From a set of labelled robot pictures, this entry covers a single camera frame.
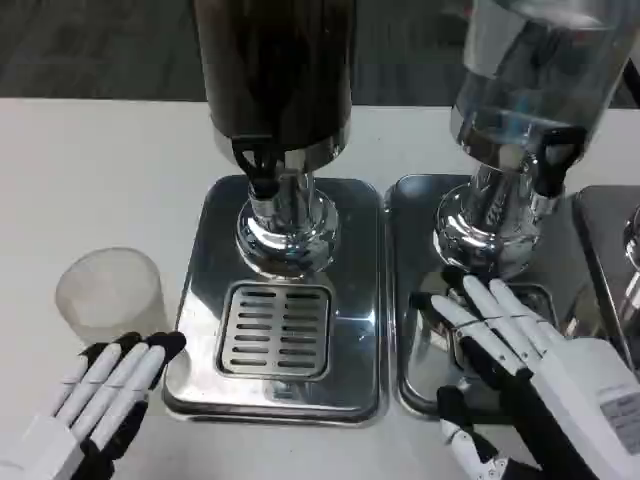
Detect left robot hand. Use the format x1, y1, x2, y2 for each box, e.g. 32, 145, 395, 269
0, 330, 188, 480

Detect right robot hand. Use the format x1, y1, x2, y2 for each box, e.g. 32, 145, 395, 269
408, 267, 640, 480

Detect clear ribbed glass cup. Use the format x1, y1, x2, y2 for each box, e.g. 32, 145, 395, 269
54, 247, 169, 346

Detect chrome dispenser column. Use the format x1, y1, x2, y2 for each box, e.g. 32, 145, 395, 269
619, 204, 640, 346

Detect steel dispenser base tray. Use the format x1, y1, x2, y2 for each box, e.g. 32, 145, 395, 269
160, 174, 391, 426
572, 184, 640, 371
387, 173, 631, 421

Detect black dispenser tap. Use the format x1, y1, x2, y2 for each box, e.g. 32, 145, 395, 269
230, 137, 281, 201
534, 127, 587, 199

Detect dark drink dispenser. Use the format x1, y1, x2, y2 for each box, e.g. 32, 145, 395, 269
192, 0, 357, 277

